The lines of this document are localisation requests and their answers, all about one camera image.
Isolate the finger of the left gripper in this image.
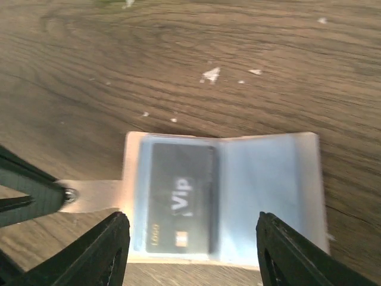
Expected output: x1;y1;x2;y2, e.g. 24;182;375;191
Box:
1;146;66;222

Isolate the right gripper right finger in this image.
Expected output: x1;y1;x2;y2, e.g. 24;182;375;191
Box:
256;212;376;286

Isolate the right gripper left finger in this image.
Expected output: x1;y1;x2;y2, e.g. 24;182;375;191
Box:
23;212;130;285

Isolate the pink leather card holder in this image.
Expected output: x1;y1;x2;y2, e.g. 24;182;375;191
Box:
60;132;329;269

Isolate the black VIP card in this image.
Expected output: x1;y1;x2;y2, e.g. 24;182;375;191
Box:
145;143;216;255

